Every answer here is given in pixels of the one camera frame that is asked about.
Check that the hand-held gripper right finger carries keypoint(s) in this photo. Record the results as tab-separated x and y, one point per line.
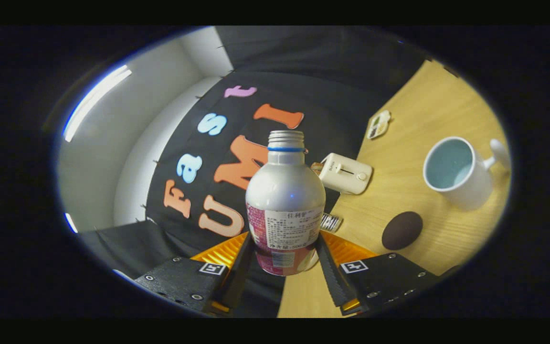
332	282

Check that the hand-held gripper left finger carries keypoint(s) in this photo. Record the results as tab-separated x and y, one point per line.
234	277

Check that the dark brown round coaster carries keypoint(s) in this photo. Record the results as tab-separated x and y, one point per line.
402	231

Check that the silver bottle with red label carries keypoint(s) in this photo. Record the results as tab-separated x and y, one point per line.
284	191

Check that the small clear glass jar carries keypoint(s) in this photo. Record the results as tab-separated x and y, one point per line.
331	222

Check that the cream toaster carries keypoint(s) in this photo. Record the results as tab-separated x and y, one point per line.
346	174

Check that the toast slice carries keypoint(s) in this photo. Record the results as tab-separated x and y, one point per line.
317	166

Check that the wooden table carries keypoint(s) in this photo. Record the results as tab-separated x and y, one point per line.
399	181

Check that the small ceiling light panel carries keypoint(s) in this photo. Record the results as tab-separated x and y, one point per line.
70	222

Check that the black backdrop cloth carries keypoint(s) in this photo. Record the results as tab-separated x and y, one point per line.
327	71

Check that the large ceiling light panel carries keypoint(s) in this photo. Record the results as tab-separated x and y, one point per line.
96	100

